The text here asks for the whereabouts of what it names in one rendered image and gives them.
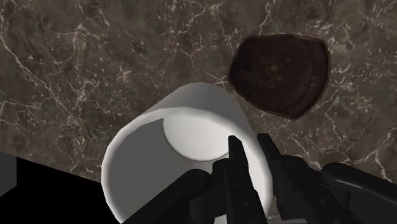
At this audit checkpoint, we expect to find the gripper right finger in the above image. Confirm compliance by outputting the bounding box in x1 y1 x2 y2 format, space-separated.
256 133 397 224

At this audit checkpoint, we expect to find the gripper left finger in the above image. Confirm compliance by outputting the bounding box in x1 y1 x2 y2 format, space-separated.
123 135 268 224

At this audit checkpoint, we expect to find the white cup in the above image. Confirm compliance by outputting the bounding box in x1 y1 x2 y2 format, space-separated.
101 81 274 224

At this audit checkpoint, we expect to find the dark brown bowl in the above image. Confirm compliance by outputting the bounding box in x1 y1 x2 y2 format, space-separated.
228 32 331 121

